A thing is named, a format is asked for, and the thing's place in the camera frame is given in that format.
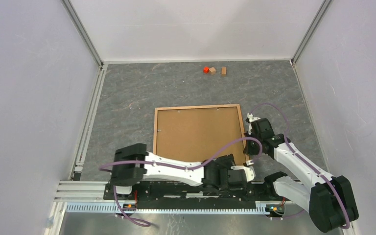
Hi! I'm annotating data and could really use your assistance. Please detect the wooden picture frame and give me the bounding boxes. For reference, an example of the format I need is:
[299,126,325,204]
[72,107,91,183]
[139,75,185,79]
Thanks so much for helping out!
[152,103,251,166]

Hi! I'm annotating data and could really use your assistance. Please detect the brown cardboard backing board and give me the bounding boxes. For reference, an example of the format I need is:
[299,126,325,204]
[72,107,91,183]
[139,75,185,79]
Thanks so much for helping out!
[156,106,247,165]

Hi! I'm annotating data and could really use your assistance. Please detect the tan wooden block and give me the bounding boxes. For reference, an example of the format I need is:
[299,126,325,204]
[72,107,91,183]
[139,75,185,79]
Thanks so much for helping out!
[221,67,227,77]

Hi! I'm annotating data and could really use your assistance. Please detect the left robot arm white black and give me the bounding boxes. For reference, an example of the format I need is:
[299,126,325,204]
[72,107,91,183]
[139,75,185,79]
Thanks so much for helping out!
[110,143,255,200]

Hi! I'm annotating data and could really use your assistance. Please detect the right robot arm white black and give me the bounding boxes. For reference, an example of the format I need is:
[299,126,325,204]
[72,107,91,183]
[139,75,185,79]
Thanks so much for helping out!
[244,114,359,233]

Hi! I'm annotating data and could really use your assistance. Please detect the tan wooden cube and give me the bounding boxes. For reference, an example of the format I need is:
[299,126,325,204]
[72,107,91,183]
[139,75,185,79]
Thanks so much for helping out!
[209,67,216,75]

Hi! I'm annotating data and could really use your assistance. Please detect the red small cube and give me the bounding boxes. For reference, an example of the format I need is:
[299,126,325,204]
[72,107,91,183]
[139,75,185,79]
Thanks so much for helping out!
[203,67,210,74]

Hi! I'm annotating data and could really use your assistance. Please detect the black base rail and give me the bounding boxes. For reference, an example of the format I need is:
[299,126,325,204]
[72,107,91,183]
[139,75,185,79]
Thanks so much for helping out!
[117,181,289,210]

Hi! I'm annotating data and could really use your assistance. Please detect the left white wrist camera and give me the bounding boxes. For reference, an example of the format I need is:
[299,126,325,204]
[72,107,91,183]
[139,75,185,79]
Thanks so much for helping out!
[231,165,256,182]

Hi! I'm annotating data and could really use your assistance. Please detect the white cable duct strip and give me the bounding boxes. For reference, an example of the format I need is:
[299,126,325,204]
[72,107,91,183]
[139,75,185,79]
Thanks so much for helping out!
[65,202,270,215]

